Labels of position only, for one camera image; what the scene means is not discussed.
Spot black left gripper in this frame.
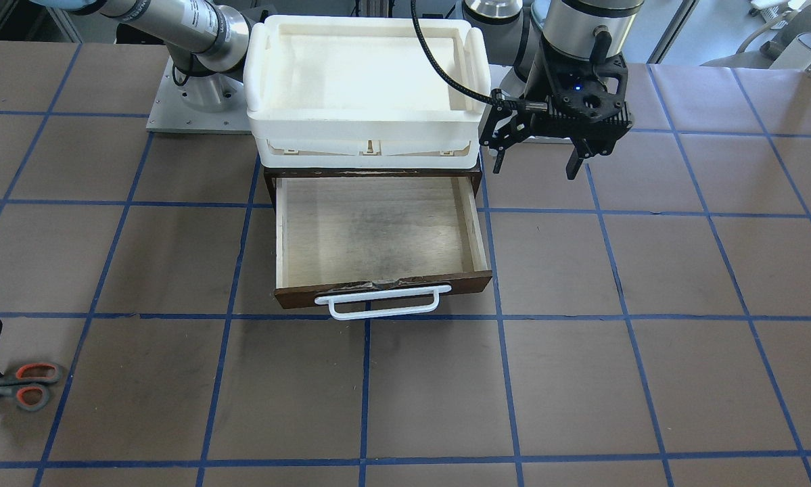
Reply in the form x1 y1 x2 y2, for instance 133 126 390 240
479 34 633 180

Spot grey orange handled scissors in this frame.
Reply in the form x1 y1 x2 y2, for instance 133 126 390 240
0 363 63 412

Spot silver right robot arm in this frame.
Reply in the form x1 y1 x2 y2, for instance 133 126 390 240
0 1 250 412

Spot white plastic tray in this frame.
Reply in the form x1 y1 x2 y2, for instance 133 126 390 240
244 15 485 170

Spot dark brown wooden cabinet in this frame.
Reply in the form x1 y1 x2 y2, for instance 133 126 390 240
262 156 484 206

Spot black braided cable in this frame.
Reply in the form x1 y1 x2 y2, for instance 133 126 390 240
411 0 548 113

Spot wooden drawer with white handle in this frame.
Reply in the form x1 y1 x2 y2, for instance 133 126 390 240
273 175 493 320

